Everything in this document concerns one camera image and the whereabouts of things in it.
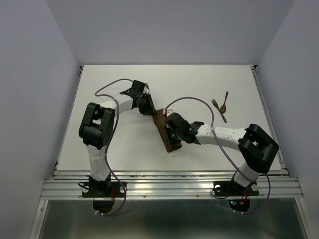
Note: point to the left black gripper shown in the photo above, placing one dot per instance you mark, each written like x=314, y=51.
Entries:
x=150, y=109

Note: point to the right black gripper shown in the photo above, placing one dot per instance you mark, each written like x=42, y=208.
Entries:
x=167, y=128

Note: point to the brown cloth napkin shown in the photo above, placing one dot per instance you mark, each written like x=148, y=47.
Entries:
x=169, y=143

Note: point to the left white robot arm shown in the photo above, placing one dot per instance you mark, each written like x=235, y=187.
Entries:
x=100, y=121

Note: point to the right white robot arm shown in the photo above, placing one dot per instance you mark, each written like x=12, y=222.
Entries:
x=256, y=146

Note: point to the brown wooden fork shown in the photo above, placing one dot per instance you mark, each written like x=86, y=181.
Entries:
x=214, y=102

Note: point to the brown wooden spoon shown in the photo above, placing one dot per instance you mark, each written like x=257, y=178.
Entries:
x=223, y=107

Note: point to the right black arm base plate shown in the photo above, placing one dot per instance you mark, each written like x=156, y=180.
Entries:
x=231, y=189

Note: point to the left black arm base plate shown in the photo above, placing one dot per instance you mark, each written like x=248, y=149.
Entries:
x=115, y=191

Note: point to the aluminium front rail frame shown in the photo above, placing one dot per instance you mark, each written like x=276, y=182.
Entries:
x=171, y=185

